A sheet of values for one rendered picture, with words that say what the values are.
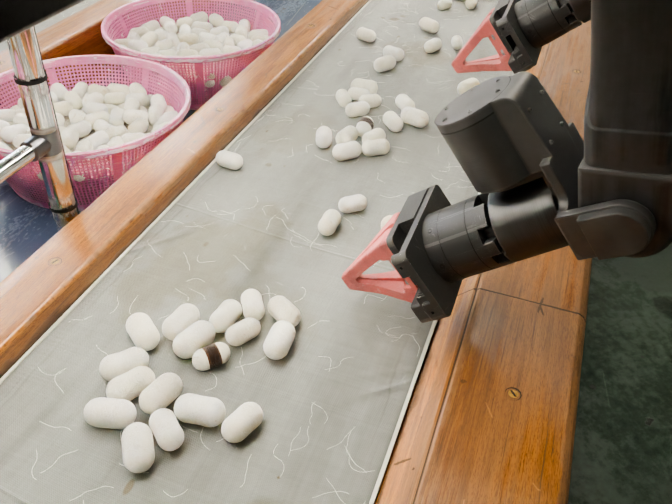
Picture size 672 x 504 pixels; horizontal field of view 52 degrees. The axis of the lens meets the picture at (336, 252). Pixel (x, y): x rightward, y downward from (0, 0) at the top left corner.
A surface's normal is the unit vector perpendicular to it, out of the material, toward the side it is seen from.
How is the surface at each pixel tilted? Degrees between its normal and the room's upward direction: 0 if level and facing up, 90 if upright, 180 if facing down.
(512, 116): 98
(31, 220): 0
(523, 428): 0
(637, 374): 0
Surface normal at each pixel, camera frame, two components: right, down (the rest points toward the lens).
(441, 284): 0.76, -0.29
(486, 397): 0.04, -0.78
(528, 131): -0.53, 0.63
